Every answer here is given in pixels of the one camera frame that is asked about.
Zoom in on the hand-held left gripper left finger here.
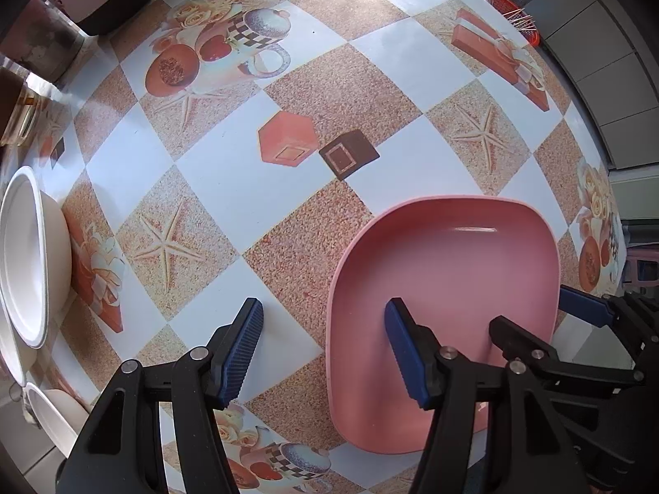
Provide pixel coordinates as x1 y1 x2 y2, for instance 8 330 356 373
56 297 264 494

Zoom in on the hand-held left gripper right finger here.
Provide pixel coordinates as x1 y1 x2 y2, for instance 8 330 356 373
384 297 590 494

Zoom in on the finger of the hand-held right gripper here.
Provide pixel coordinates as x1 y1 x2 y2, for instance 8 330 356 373
558 284 659 371
488 315 647 389

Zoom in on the pink square plate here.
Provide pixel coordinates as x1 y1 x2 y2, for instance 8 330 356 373
327 194 562 454

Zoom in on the purple plastic stool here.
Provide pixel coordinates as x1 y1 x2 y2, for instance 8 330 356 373
620 247 659 290

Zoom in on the printed checkered tablecloth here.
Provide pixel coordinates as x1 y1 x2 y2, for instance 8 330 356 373
0 0 629 494

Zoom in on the red plastic basket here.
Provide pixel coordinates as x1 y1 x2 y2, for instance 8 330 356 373
466 0 542 48

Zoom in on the glass with amber liquid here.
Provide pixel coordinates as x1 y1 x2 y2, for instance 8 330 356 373
0 69 52 147

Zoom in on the clear glass jar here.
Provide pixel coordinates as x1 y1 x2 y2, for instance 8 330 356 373
0 0 94 84

